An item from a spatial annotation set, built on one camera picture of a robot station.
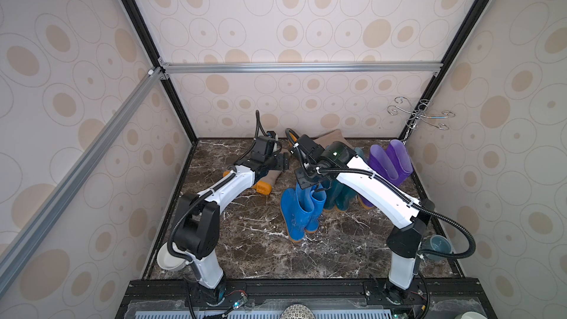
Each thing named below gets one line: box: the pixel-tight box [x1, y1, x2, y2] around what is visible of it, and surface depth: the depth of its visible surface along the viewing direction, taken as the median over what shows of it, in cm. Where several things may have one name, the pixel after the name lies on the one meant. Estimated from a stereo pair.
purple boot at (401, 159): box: [386, 138, 414, 187], surface depth 80 cm
